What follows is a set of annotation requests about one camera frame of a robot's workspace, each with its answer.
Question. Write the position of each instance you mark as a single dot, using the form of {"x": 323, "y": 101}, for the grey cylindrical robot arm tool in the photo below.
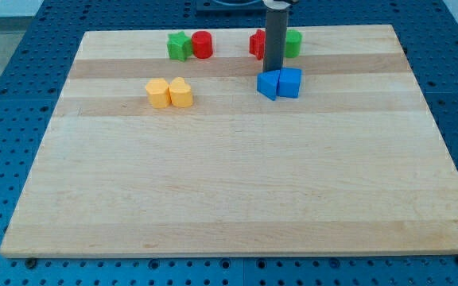
{"x": 277, "y": 17}

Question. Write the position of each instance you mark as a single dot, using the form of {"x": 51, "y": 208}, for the yellow heart block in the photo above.
{"x": 180, "y": 93}

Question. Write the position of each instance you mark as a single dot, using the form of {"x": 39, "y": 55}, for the blue triangle block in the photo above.
{"x": 267, "y": 84}

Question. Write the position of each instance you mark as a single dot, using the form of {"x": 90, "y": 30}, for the blue cube block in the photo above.
{"x": 289, "y": 82}

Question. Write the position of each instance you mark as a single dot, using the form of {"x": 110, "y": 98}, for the yellow hexagon block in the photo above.
{"x": 157, "y": 91}

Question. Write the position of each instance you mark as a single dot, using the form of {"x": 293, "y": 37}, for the red cylinder block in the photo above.
{"x": 202, "y": 45}

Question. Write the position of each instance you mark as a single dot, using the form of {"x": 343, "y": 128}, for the red star block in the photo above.
{"x": 257, "y": 42}

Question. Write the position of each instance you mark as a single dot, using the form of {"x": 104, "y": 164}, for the green star block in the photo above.
{"x": 179, "y": 46}

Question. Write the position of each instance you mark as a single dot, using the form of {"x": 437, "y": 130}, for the green cylinder block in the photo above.
{"x": 293, "y": 43}

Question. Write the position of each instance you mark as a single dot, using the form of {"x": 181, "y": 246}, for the wooden board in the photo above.
{"x": 354, "y": 166}

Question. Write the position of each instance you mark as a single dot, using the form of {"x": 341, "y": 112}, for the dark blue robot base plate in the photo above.
{"x": 228, "y": 6}

